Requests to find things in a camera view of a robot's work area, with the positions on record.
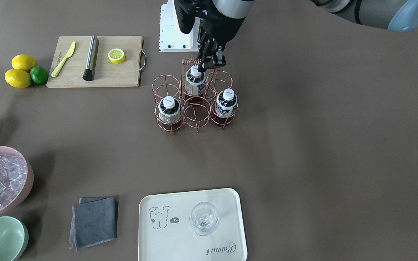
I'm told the bamboo cutting board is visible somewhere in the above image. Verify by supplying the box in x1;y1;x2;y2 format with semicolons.
46;36;145;88

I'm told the tea bottle white cap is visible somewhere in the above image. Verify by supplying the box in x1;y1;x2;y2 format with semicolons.
158;96;181;132

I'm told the grey folded cloth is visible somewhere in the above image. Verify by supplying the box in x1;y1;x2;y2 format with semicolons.
69;196;117;251

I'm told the half lemon slice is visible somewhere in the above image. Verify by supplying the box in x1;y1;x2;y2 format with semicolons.
107;48;126;64

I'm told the steel muddler black tip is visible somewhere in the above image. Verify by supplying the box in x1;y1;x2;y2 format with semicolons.
82;35;99;81

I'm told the pink bowl of ice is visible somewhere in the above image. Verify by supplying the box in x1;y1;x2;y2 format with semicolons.
0;146;34;214

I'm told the copper wire bottle basket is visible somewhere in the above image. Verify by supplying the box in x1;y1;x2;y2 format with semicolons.
152;58;238;133

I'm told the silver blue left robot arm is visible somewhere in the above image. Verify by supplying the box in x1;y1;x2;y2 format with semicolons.
174;0;418;72

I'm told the yellow lemon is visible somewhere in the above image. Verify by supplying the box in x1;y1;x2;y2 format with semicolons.
11;54;38;73
4;69;32;88

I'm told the cream rabbit tray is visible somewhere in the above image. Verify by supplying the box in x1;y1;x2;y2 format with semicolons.
138;188;248;261

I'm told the green lime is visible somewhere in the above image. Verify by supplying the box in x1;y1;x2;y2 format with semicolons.
29;66;49;84

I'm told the clear wine glass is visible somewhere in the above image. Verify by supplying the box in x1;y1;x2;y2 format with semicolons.
189;202;219;236

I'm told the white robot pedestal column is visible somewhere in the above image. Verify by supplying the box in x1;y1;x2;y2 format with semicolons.
158;0;201;52

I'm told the yellow plastic knife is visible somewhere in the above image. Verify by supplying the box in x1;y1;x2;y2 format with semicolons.
51;41;76;77

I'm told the green ceramic bowl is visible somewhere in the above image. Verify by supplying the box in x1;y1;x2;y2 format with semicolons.
0;216;29;261

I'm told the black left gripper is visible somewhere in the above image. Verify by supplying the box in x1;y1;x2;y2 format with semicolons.
175;0;247;72

